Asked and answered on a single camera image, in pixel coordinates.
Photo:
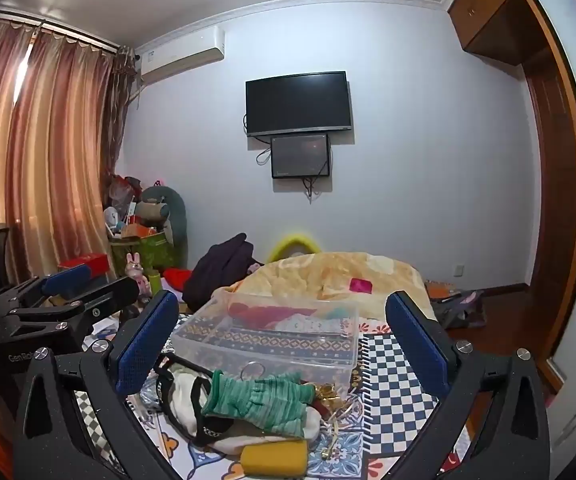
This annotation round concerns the teal cloth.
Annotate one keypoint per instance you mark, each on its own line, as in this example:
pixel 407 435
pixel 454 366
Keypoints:
pixel 338 313

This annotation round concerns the beige quilt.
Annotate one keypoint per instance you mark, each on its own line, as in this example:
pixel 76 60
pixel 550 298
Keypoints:
pixel 318 270

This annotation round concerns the small black wall monitor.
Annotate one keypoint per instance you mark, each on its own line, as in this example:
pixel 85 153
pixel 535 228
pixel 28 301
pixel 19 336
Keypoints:
pixel 300 155

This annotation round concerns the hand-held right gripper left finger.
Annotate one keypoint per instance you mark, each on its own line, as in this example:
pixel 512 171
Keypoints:
pixel 145 347

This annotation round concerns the dark jacket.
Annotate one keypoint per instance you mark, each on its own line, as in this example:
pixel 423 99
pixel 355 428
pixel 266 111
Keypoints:
pixel 217 270

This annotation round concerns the green cylinder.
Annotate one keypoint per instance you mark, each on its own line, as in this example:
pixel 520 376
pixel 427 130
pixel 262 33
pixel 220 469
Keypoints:
pixel 154 282

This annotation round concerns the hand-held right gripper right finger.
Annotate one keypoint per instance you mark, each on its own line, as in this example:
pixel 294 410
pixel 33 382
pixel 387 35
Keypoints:
pixel 418 347

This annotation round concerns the yellow sponge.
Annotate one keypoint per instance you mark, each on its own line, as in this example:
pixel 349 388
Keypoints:
pixel 273 457

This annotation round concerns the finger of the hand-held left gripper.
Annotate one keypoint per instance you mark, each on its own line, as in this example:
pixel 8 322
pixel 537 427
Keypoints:
pixel 102 297
pixel 70 277

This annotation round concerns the green shopping bag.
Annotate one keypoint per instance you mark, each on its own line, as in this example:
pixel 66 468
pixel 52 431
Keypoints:
pixel 155 252

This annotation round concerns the wall socket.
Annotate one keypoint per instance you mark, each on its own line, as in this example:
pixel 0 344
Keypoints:
pixel 459 270

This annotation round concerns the red box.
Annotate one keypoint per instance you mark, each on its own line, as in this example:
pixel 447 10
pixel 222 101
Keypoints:
pixel 85 264

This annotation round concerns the pink square card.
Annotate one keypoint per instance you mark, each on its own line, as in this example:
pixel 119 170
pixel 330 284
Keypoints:
pixel 360 285

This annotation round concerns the wooden wardrobe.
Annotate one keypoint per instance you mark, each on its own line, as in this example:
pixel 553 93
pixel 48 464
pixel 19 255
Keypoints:
pixel 553 160

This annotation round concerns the red pillow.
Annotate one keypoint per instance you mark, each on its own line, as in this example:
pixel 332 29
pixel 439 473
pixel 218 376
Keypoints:
pixel 176 277

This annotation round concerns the striped pink curtain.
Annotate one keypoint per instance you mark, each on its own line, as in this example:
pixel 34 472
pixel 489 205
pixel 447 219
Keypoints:
pixel 52 160

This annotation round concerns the clear plastic storage box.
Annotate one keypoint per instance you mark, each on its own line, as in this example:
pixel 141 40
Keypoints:
pixel 268 355

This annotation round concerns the red cloth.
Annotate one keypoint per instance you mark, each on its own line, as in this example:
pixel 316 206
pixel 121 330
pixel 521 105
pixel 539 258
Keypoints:
pixel 268 316

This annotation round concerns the white air conditioner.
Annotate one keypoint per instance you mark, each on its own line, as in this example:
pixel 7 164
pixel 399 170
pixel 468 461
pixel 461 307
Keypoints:
pixel 182 55

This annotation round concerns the dark bag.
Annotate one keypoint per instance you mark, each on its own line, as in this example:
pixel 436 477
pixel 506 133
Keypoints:
pixel 460 307

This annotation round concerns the green knitted glove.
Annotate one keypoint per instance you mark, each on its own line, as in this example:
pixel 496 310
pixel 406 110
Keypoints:
pixel 258 400

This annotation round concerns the pink bunny toy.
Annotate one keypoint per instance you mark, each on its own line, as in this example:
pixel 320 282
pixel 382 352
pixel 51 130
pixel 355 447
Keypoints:
pixel 135 270

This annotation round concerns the black wall television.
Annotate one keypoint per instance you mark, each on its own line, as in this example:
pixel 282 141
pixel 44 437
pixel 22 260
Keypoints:
pixel 298 102

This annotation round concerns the white patterned cloth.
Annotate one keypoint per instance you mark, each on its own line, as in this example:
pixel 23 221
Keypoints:
pixel 303 325

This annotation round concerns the green bin of toys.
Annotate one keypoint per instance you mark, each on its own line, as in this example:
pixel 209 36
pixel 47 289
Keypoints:
pixel 177 220

